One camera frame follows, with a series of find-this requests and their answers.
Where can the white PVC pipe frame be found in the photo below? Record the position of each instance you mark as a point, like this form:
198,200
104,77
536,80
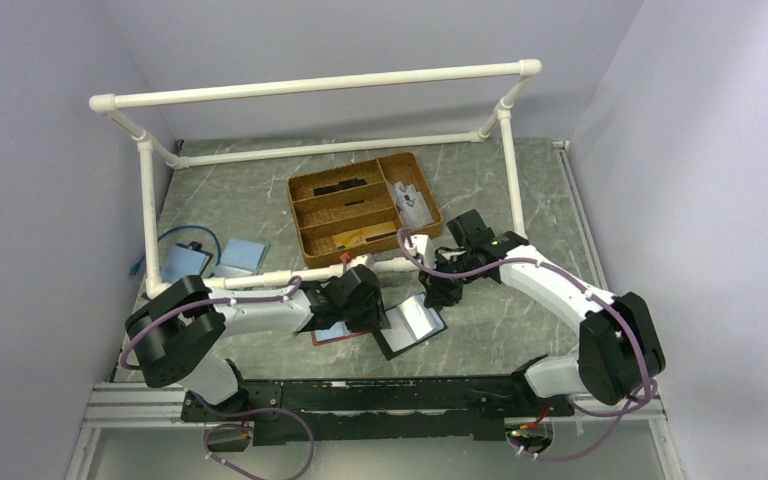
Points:
113,106

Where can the brown woven divided tray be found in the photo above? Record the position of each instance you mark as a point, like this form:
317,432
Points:
317,219

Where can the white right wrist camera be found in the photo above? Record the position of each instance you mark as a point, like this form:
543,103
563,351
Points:
419,249

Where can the grey cards in tray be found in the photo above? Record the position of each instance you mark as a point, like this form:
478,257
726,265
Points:
411,205

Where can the blue card left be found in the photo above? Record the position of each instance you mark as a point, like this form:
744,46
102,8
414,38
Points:
184,260

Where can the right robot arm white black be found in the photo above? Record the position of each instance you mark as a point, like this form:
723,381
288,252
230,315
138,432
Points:
618,355

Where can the red framed card holder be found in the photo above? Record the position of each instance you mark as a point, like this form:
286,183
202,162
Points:
338,332

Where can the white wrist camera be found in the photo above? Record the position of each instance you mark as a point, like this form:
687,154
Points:
348,261
419,249

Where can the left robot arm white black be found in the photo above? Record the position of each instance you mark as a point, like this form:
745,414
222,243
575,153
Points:
170,339

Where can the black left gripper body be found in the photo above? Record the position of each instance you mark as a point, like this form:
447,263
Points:
367,316

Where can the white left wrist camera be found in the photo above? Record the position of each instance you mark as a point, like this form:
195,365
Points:
348,261

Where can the black card in tray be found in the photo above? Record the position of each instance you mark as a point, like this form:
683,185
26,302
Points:
339,186

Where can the gold card in tray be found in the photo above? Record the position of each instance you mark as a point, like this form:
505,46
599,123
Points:
364,235

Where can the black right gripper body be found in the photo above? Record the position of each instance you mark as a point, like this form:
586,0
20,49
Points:
448,287

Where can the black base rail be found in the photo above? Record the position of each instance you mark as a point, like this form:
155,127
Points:
283,411

